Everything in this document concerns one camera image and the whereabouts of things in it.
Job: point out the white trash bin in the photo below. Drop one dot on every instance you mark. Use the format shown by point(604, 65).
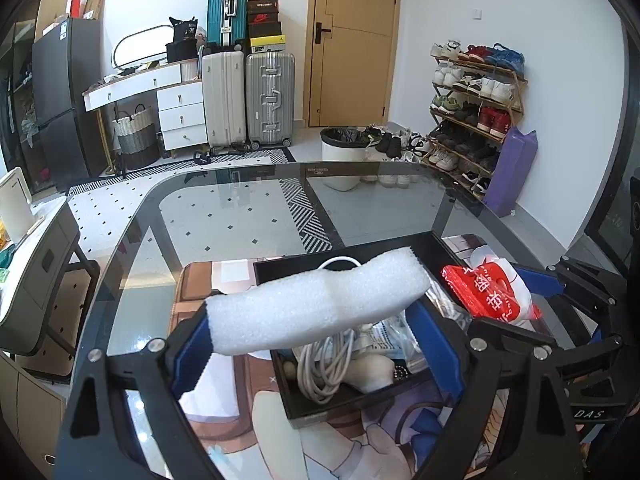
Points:
point(345, 165)

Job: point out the silver suitcase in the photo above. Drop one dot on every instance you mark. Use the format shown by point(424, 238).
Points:
point(270, 100)

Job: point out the oval mirror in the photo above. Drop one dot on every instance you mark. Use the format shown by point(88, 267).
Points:
point(142, 45)

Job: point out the red white plastic bag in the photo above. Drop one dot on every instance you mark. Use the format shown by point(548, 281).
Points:
point(480, 290)

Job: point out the wooden shoe rack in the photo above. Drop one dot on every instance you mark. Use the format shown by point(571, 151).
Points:
point(517, 82)

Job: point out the flat cardboard sheet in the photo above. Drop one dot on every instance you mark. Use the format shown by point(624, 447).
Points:
point(52, 5)

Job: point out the pile of loose shoes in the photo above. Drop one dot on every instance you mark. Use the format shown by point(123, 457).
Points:
point(395, 147)

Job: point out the rows of assorted shoes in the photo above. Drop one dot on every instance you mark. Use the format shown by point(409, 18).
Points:
point(480, 120)

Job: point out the printed cartoon mat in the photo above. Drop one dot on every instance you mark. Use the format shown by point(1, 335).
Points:
point(350, 450)

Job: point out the teal suitcase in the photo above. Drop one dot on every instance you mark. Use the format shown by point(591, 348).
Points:
point(225, 10)

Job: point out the black shoe box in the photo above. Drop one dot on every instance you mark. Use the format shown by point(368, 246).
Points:
point(264, 6)

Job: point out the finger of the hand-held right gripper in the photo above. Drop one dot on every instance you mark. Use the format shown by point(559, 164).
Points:
point(575, 332)
point(542, 282)

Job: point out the black storage box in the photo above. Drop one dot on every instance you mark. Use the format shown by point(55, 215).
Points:
point(285, 385)

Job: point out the purple bag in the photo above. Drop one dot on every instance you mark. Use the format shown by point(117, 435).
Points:
point(515, 170)

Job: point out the small cardboard box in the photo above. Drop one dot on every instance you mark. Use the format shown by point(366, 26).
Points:
point(95, 2)

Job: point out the white dressing table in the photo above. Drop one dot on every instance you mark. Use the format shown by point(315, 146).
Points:
point(180, 110)

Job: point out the black paper bag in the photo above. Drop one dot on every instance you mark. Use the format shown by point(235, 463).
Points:
point(184, 30)

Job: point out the white foam block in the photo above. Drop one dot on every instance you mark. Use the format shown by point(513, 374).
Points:
point(310, 300)

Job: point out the wooden door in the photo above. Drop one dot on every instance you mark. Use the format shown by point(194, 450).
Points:
point(360, 70)

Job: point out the white suitcase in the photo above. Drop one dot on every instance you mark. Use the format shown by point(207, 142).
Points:
point(223, 100)

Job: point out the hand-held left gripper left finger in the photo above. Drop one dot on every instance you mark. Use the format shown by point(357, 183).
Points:
point(192, 360)

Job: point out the black white striped rug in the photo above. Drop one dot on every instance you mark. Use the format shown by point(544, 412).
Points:
point(310, 210)

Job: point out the stack of shoe boxes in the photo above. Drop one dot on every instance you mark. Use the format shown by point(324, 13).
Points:
point(265, 37)

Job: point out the tall black glass cabinet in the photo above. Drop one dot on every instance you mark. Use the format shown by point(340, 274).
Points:
point(15, 110)

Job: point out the clear plastic bag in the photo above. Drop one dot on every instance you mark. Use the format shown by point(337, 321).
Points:
point(395, 335)

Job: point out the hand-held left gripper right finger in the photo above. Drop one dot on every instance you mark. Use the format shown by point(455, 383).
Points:
point(435, 355)

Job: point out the grey white woven basket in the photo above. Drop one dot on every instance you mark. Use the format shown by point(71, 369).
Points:
point(135, 135)

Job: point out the beige cabinet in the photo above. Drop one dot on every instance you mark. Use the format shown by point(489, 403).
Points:
point(30, 400)

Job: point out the black refrigerator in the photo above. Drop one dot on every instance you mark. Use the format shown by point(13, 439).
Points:
point(67, 110)

